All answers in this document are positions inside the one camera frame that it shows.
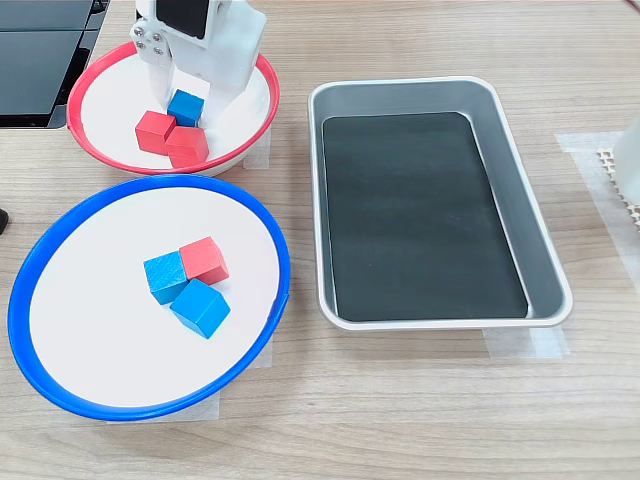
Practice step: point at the black tray mat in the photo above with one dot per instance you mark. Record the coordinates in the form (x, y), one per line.
(400, 240)

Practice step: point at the steel tray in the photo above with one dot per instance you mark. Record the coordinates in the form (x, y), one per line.
(542, 260)

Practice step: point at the blue-rimmed white plate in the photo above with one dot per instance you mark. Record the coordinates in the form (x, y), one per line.
(90, 310)

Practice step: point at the red-rimmed white plate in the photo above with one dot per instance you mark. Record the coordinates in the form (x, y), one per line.
(110, 100)

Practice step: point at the red wooden cube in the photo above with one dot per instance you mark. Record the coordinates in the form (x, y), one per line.
(152, 130)
(186, 145)
(202, 257)

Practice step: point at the black glossy panel device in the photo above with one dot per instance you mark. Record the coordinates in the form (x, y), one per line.
(30, 70)

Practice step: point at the blue wooden cube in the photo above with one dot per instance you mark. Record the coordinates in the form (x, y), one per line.
(197, 305)
(165, 275)
(186, 106)

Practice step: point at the pale perforated base plate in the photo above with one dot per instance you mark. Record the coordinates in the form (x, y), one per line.
(607, 160)

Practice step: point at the clear tape strip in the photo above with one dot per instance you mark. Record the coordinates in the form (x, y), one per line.
(210, 407)
(260, 150)
(525, 345)
(262, 355)

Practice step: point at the translucent pale sheet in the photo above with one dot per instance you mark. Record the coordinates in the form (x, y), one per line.
(607, 220)

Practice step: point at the small black object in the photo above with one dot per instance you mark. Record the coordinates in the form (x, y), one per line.
(3, 222)

